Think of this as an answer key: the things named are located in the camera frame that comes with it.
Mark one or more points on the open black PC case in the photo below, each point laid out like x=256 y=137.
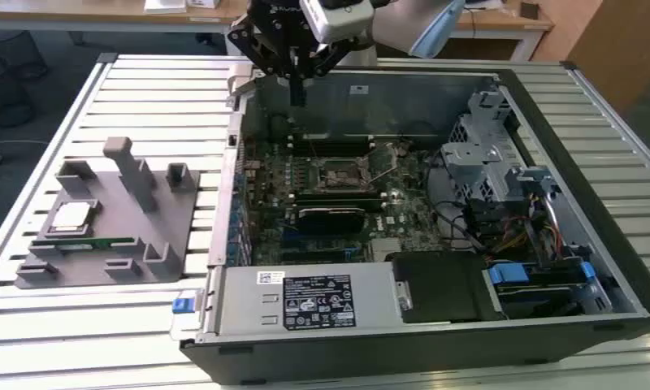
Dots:
x=357 y=361

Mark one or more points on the green RAM stick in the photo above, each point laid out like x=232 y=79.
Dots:
x=104 y=242

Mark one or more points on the wooden desk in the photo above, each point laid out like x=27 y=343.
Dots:
x=113 y=18

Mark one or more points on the grey plastic parts rack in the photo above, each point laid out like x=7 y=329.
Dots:
x=113 y=211

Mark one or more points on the RAM slot white clips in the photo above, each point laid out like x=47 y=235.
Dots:
x=336 y=205
x=336 y=198
x=303 y=146
x=303 y=138

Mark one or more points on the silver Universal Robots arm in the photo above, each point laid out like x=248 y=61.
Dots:
x=436 y=32

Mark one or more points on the black expansion slot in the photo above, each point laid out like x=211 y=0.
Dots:
x=315 y=256

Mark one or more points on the green motherboard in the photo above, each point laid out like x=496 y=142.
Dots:
x=412 y=195

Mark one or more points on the silver square CPU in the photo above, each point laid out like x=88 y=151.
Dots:
x=71 y=214

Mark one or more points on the blue case latch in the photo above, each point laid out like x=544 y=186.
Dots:
x=181 y=305

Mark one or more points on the CPU socket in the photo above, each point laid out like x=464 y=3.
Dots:
x=339 y=178

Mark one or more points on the silver wrist camera black face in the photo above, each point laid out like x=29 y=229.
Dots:
x=341 y=20

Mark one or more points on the black mesh waste bin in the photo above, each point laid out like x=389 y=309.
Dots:
x=27 y=53
x=5 y=101

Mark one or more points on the silver metal drive cage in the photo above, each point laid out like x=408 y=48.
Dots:
x=465 y=160

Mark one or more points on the white book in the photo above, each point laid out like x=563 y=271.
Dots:
x=165 y=6

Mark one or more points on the silver power supply unit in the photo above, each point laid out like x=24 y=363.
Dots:
x=239 y=300

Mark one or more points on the silver disk bay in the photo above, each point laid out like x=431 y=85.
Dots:
x=599 y=302

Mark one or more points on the small black box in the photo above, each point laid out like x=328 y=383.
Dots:
x=529 y=10

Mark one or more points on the black graphics card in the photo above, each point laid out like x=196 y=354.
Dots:
x=331 y=222

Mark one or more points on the blue disk carrier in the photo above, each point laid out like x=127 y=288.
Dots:
x=508 y=274

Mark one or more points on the white box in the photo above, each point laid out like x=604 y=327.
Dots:
x=203 y=3

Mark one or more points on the silver chipset heatsink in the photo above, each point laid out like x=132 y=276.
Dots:
x=387 y=249

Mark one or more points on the wooden cabinet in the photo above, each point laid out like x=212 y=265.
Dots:
x=617 y=48

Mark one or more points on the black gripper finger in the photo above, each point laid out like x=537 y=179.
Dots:
x=333 y=53
x=252 y=44

